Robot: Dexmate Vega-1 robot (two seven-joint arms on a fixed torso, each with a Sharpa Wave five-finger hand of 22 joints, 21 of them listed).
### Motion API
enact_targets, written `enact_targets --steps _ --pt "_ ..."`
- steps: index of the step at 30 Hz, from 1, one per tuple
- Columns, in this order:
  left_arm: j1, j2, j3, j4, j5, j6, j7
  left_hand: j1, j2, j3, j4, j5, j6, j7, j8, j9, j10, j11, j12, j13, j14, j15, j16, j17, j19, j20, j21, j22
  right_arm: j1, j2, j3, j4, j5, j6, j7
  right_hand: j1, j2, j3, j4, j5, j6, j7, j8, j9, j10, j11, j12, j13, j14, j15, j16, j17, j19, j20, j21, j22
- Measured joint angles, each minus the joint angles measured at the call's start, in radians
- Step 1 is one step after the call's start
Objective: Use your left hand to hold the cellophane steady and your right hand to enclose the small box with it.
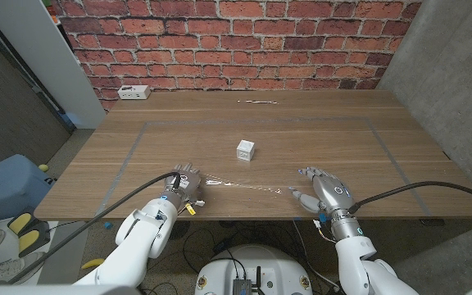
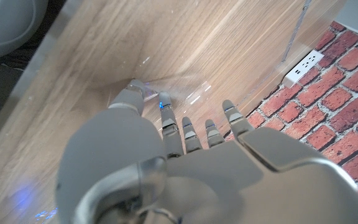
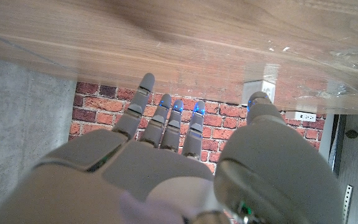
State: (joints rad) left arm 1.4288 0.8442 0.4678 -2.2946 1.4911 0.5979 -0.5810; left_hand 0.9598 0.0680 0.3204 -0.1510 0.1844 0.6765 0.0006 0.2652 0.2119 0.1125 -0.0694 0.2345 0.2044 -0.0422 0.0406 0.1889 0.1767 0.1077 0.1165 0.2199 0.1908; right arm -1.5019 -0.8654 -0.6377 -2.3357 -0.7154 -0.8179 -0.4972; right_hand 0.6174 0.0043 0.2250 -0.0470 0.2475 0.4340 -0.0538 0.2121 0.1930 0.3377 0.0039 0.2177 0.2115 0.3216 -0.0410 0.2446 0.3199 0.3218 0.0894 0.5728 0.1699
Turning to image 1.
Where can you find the small yellow ball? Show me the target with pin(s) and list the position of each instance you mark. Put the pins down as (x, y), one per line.
(43, 167)

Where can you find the white door panel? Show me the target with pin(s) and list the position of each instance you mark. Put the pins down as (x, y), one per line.
(43, 53)

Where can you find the small white box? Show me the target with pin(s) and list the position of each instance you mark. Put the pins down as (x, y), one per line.
(245, 151)

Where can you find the small blue object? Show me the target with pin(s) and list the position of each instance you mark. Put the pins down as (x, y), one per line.
(108, 225)

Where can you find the yellow black foot pedal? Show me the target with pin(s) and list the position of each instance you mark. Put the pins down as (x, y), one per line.
(19, 222)

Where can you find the grey electronics box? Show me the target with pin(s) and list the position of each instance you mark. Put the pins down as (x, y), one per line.
(242, 287)

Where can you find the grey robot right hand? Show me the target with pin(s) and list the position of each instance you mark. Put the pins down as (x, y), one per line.
(330, 192)

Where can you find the white robot torso base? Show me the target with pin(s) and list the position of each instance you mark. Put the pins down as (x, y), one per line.
(277, 270)

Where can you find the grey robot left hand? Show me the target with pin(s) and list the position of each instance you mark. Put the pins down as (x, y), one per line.
(187, 182)

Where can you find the clear cellophane sheet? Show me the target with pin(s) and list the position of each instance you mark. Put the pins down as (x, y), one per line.
(228, 184)

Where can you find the blue grey plastic bin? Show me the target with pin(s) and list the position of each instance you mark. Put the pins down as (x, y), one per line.
(6, 184)

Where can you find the red brick print backdrop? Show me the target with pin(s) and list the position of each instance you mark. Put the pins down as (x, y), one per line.
(240, 41)

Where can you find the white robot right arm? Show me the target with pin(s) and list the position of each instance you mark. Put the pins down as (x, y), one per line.
(355, 262)

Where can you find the white power strip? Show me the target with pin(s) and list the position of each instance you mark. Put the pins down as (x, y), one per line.
(133, 92)

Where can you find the small yellow white connector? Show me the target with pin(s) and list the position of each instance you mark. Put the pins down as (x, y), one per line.
(317, 223)
(190, 210)

